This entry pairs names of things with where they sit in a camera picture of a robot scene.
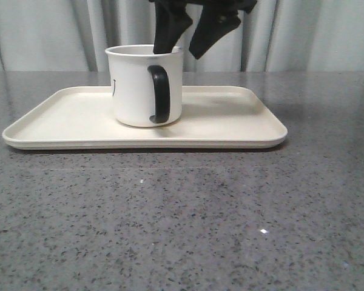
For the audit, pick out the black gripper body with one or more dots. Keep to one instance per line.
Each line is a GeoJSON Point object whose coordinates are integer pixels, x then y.
{"type": "Point", "coordinates": [219, 6]}

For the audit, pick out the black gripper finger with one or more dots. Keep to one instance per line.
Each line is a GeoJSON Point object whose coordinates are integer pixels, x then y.
{"type": "Point", "coordinates": [212, 26]}
{"type": "Point", "coordinates": [172, 21]}

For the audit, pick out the white smiley mug black handle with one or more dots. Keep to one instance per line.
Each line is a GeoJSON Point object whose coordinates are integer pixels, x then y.
{"type": "Point", "coordinates": [146, 87]}

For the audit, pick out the cream rectangular plastic tray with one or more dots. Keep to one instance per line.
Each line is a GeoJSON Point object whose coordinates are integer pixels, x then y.
{"type": "Point", "coordinates": [214, 117]}

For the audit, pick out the pale green curtain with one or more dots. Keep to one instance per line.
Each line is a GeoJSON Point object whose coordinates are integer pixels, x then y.
{"type": "Point", "coordinates": [72, 36]}

